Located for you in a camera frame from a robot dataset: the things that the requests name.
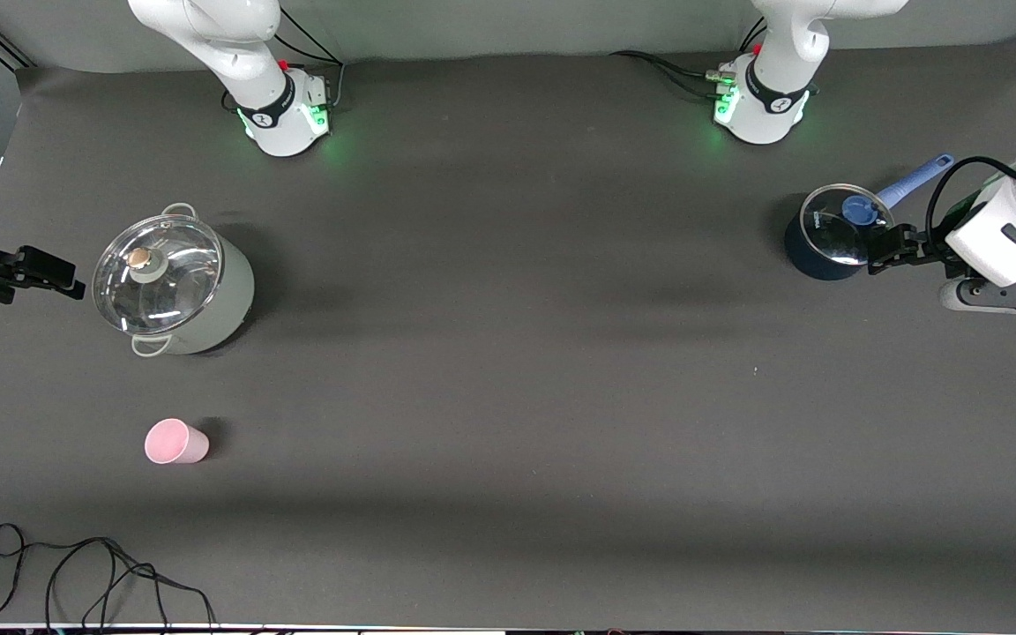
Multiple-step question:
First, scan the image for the glass lid with blue knob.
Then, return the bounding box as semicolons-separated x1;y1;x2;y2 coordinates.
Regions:
800;183;896;266

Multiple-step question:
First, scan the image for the dark blue saucepan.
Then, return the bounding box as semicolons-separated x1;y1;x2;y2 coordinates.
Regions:
783;153;956;281

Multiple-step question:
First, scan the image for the black arm-mounted cable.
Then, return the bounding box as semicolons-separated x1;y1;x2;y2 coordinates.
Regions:
927;156;1016;235

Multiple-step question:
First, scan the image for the grey-green two-handled pot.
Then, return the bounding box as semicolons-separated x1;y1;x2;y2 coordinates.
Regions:
92;203;256;358

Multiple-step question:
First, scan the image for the black aluminium frame rail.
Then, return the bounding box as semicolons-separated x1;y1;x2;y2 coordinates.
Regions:
0;18;37;73

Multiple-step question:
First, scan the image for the glass lid with brass knob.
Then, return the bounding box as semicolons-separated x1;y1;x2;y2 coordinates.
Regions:
92;214;225;336

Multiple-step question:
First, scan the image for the loose thin black cable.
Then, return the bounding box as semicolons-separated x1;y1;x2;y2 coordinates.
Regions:
0;523;218;631

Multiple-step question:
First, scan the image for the pink plastic cup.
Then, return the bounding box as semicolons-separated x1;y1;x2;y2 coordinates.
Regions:
145;418;210;466

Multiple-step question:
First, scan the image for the dark grey table cloth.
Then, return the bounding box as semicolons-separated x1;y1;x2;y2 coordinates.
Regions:
0;40;1016;631

